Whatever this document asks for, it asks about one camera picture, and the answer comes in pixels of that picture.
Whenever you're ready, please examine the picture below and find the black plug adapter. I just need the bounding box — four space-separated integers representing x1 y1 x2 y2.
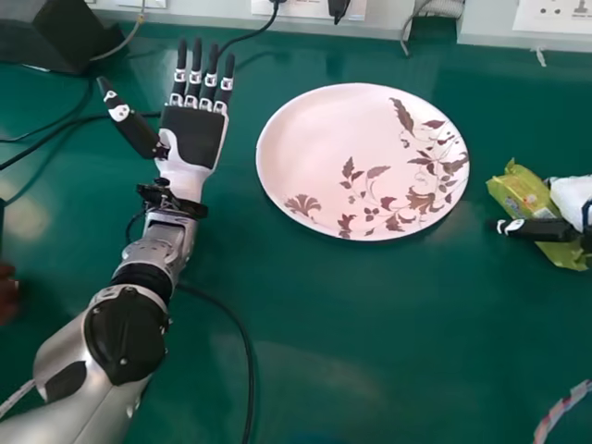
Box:
327 0 349 26

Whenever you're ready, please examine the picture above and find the beige thin cable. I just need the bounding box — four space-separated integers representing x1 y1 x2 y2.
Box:
89 12 142 63

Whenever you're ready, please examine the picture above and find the black table cable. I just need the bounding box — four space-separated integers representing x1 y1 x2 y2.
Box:
0 110 164 171
0 76 94 142

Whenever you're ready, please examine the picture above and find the plate with brown leaf pattern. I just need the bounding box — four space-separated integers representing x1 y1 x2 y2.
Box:
254 82 472 242

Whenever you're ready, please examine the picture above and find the black cable beside arm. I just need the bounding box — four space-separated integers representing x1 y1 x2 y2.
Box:
175 283 257 444

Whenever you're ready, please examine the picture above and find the black power cable with plug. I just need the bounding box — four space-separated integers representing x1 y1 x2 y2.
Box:
216 0 284 56

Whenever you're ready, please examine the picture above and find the white socket strip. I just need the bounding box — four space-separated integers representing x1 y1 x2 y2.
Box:
251 0 367 20
512 0 592 34

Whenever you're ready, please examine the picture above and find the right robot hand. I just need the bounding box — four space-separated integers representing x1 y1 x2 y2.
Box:
495 174 592 254

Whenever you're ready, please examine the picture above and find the yellow-green biscuit packet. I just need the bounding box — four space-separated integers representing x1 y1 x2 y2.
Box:
485 157 591 272

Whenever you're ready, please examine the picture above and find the grey ribbed cable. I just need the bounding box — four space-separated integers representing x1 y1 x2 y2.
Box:
398 0 463 57

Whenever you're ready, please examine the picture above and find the white braided cable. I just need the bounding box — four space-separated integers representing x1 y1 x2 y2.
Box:
0 377 39 417

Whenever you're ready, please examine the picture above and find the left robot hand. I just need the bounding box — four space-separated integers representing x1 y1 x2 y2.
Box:
95 37 237 219

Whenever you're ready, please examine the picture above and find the black box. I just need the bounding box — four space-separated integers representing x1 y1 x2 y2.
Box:
0 0 129 76

